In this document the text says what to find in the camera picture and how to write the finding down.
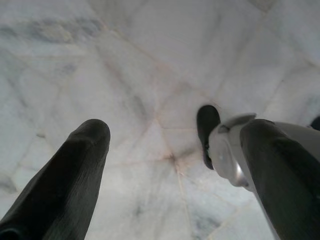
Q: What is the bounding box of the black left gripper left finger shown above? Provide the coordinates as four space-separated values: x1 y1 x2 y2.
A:
0 118 111 240

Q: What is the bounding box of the black robot right foot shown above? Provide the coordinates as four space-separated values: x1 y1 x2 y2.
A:
309 116 320 131

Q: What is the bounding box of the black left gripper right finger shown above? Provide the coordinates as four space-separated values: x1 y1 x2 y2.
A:
239 118 320 240

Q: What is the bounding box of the silver robot left leg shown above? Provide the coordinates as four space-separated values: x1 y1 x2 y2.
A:
208 113 320 195

